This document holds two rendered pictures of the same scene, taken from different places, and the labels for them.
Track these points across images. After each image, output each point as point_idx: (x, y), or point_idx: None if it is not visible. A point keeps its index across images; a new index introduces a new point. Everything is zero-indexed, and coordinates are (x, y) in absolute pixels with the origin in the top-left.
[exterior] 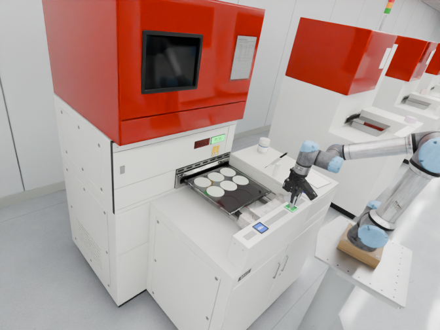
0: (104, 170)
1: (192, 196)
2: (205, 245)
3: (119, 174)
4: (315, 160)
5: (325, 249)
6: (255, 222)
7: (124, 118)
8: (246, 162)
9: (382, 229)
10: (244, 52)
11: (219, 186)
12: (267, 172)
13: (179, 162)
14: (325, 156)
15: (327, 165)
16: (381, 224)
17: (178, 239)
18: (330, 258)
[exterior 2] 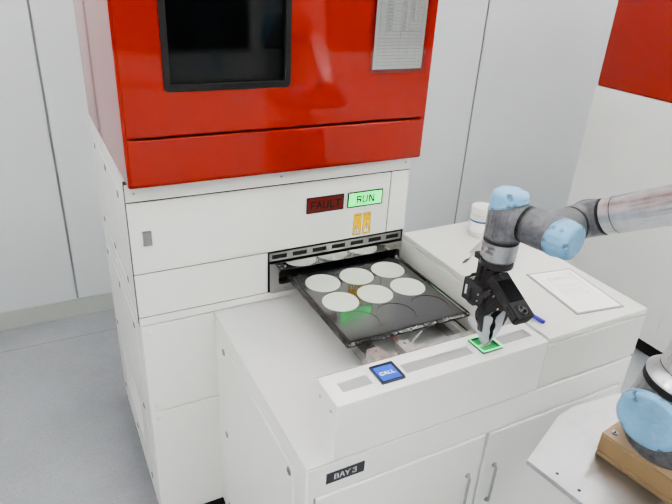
0: (125, 241)
1: (302, 310)
2: (280, 400)
3: (142, 247)
4: (517, 229)
5: (561, 452)
6: (380, 362)
7: (134, 137)
8: (428, 251)
9: (668, 401)
10: (401, 13)
11: (353, 293)
12: (467, 272)
13: (275, 239)
14: (538, 219)
15: (539, 239)
16: (665, 387)
17: (245, 388)
18: (566, 472)
